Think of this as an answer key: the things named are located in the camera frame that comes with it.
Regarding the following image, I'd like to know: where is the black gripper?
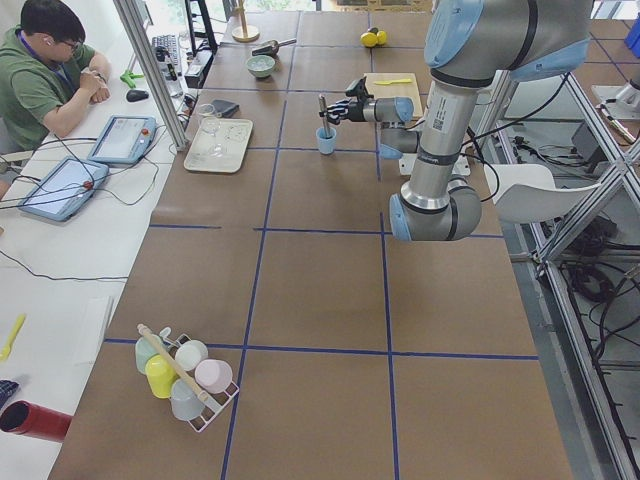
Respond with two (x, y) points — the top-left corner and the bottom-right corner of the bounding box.
(325, 99), (365, 124)

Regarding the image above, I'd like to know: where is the steel muddler black tip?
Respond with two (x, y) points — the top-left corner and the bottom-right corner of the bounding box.
(318, 94), (332, 139)

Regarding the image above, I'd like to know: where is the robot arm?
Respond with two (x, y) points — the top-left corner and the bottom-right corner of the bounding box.
(320, 1), (593, 241)

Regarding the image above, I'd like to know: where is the blue paper cup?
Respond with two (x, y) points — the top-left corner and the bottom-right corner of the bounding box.
(316, 127), (337, 155)

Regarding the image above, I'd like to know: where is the white plastic cup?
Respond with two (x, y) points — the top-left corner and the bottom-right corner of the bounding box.
(175, 340), (208, 372)

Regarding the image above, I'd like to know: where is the pink plastic cup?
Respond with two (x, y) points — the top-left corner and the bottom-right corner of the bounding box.
(194, 359), (233, 393)

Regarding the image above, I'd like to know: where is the green plastic cup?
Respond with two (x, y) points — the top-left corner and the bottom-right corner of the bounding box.
(134, 337), (157, 374)

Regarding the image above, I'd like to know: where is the yellow plastic cup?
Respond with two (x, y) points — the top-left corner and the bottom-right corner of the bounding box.
(144, 354), (178, 399)

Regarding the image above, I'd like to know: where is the grey plastic cup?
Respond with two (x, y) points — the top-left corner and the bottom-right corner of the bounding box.
(170, 379), (204, 421)

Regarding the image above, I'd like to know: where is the yellow plastic knife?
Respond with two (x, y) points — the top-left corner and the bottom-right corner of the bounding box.
(373, 78), (413, 86)

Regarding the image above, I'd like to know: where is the bamboo cutting board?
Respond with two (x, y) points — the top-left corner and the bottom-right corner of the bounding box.
(364, 72), (424, 120)

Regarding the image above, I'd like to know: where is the green bowl of ice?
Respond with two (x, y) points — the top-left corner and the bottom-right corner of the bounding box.
(245, 55), (276, 79)

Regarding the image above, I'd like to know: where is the steel ice scoop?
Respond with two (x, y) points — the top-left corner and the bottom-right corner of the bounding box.
(251, 38), (297, 57)

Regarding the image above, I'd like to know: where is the grey folded cloth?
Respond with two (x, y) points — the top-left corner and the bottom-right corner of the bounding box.
(210, 99), (239, 118)

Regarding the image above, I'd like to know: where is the round wooden stand base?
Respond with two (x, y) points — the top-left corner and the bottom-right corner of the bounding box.
(232, 0), (260, 43)

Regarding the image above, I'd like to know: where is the cream bear serving tray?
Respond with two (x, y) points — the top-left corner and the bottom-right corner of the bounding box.
(183, 117), (253, 174)

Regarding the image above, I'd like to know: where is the clear wine glass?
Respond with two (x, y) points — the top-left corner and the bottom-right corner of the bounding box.
(197, 104), (225, 157)

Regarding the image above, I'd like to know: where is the black keyboard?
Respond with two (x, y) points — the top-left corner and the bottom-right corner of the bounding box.
(151, 34), (180, 65)

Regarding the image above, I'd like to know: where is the black computer mouse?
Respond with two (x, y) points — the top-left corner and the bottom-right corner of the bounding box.
(125, 89), (149, 103)

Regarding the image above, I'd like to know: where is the green clip on desk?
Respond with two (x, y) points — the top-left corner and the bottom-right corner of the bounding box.
(120, 70), (144, 89)

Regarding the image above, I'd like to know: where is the blue teach pendant far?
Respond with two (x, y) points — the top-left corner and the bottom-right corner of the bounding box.
(87, 115), (157, 165)

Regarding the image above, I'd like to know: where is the blue teach pendant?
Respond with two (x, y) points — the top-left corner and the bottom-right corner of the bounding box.
(87, 115), (157, 165)
(18, 156), (109, 222)

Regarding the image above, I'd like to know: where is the blue teach pendant near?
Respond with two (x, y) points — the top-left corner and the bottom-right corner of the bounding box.
(18, 156), (109, 222)

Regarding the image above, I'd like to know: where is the person in green shirt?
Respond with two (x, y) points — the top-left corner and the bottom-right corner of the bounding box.
(1, 1), (111, 150)

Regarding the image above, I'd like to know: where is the red cylinder can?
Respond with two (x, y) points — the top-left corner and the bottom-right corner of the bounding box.
(1, 400), (73, 443)

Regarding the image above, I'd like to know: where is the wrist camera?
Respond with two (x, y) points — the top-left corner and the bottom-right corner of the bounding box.
(345, 76), (373, 102)

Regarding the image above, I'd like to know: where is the white wire cup rack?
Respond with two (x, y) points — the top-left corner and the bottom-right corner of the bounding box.
(137, 324), (239, 433)

